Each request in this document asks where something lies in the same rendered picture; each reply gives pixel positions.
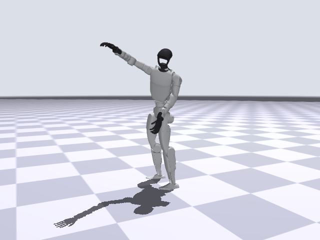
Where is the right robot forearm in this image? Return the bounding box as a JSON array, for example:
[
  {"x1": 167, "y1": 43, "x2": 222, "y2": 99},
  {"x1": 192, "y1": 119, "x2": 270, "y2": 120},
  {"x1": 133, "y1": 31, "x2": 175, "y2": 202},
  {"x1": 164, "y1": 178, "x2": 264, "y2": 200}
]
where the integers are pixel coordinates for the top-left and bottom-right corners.
[{"x1": 114, "y1": 48, "x2": 136, "y2": 62}]

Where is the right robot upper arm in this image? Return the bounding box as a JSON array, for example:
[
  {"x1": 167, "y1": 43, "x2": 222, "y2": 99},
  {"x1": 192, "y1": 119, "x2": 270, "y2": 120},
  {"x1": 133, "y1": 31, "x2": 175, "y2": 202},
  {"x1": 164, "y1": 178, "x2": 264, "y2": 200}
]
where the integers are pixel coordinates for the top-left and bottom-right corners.
[{"x1": 127, "y1": 57, "x2": 154, "y2": 75}]

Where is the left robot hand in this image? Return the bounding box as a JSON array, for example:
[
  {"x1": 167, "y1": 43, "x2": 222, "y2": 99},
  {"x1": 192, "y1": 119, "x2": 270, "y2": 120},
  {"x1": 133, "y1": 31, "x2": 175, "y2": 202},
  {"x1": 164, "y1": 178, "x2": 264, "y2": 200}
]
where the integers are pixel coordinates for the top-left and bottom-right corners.
[{"x1": 149, "y1": 112, "x2": 164, "y2": 134}]

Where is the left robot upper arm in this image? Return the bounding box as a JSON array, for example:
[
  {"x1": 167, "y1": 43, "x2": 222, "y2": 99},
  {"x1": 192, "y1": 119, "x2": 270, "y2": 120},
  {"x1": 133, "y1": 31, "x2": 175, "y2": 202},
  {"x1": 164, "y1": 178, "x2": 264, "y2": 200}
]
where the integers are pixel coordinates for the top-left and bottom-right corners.
[{"x1": 167, "y1": 73, "x2": 182, "y2": 101}]

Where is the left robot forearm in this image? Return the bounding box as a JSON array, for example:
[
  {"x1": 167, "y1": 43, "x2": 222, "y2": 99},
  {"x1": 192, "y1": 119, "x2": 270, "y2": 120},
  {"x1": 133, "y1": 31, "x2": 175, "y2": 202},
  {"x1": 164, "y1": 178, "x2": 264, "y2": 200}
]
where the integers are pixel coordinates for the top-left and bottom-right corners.
[{"x1": 157, "y1": 94, "x2": 177, "y2": 118}]

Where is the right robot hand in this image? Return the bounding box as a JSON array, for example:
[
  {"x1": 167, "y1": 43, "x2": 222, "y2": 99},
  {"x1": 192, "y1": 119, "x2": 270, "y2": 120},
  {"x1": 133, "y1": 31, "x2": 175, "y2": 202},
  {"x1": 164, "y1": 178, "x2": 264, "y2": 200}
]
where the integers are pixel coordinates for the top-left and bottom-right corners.
[{"x1": 100, "y1": 42, "x2": 122, "y2": 55}]

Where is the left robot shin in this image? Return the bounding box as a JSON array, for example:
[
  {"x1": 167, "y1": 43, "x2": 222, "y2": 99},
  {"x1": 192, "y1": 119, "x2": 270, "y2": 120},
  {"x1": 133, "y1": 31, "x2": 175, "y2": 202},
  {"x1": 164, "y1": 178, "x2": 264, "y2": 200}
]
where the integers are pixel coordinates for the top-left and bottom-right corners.
[{"x1": 163, "y1": 147, "x2": 176, "y2": 185}]

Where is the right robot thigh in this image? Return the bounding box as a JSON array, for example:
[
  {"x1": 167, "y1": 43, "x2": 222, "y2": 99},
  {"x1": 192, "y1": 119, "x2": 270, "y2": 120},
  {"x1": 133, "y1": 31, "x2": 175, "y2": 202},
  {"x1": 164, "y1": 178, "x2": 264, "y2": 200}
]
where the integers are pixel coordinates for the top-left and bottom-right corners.
[{"x1": 146, "y1": 112, "x2": 162, "y2": 153}]

